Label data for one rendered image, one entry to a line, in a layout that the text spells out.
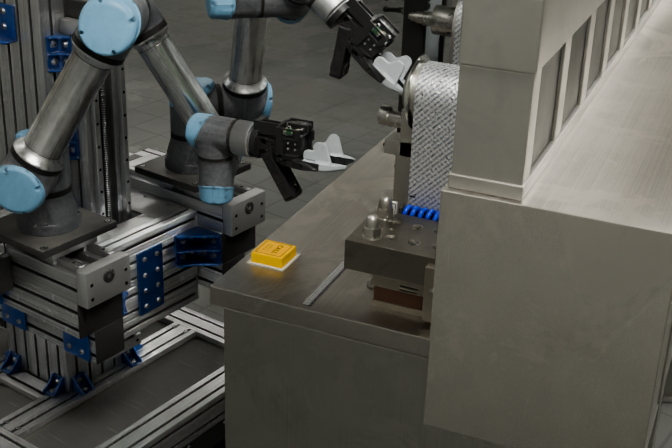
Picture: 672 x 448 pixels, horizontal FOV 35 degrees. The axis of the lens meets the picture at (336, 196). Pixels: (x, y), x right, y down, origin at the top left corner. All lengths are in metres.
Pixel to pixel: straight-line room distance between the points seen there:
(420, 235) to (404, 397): 0.30
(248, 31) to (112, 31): 0.59
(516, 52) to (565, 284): 0.25
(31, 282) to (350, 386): 0.90
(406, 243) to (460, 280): 0.80
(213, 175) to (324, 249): 0.28
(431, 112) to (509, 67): 0.96
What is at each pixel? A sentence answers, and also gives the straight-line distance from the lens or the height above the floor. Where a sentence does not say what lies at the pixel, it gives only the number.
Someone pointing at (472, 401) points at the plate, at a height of 1.19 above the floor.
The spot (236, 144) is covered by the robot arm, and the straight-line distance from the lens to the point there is 2.19.
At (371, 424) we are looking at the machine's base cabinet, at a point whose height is 0.69.
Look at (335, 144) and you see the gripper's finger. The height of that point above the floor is 1.12.
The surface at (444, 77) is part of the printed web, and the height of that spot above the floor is 1.30.
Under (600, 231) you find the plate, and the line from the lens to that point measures 1.11.
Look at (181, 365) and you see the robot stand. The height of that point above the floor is 0.21.
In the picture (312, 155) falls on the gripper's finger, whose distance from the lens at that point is 2.13.
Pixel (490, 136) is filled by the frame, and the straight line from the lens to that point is 1.11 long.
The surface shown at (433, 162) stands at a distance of 2.07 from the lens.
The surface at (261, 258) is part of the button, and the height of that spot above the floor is 0.91.
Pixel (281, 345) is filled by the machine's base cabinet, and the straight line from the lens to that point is 2.06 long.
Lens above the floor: 1.87
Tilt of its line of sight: 23 degrees down
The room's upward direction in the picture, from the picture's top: 2 degrees clockwise
